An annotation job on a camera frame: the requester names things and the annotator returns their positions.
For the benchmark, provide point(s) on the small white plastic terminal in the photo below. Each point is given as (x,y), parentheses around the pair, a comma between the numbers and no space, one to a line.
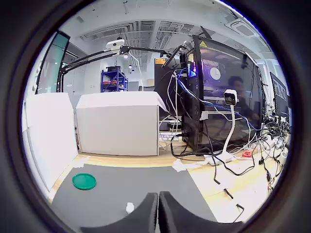
(130,207)

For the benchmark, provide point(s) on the round green lid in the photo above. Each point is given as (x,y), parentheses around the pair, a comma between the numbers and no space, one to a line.
(84,181)

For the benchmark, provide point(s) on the dark grey mat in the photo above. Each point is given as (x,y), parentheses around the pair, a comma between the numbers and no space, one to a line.
(136,179)

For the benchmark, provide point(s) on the white tape piece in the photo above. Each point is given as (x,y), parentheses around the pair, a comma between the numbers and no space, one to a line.
(81,163)
(181,165)

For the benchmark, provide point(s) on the white power strip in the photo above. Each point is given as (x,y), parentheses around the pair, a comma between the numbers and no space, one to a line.
(227,157)

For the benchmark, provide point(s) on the small red object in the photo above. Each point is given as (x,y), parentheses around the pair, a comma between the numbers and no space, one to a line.
(247,154)

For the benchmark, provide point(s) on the white cardboard box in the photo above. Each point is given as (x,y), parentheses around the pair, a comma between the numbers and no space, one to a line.
(119,126)

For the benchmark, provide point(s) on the black computer tower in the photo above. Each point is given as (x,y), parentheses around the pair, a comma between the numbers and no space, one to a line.
(218,116)

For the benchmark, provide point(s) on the white partition board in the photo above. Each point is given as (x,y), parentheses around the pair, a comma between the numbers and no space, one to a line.
(51,136)

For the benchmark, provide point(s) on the white tape roll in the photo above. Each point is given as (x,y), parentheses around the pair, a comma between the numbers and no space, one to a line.
(283,157)

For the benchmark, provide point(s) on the black monitor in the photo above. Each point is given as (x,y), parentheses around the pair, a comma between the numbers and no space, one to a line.
(279,94)
(162,82)

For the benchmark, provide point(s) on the blue shelf rack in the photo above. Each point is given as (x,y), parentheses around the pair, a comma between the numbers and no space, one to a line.
(114,80)

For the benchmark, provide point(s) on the black boom stand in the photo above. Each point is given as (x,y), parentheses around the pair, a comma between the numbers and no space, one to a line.
(145,49)

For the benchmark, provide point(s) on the white webcam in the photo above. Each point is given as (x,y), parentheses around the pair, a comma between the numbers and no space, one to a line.
(114,45)

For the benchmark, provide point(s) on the green glass door panel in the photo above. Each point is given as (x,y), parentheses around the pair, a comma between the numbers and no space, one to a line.
(60,48)

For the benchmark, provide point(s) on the white camera on gooseneck stand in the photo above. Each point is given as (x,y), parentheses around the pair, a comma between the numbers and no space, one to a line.
(230,97)

